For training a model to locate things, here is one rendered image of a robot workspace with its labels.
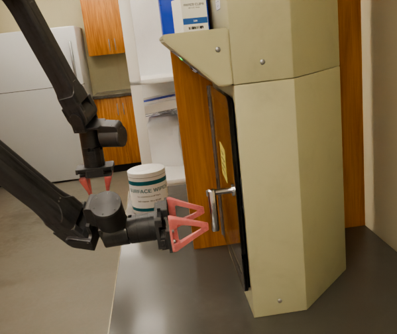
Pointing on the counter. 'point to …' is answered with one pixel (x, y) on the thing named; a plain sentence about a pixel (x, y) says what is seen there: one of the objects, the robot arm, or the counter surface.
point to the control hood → (204, 52)
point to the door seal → (240, 191)
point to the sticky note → (223, 162)
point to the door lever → (216, 205)
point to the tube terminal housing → (287, 146)
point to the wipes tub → (147, 186)
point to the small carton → (189, 15)
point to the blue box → (166, 18)
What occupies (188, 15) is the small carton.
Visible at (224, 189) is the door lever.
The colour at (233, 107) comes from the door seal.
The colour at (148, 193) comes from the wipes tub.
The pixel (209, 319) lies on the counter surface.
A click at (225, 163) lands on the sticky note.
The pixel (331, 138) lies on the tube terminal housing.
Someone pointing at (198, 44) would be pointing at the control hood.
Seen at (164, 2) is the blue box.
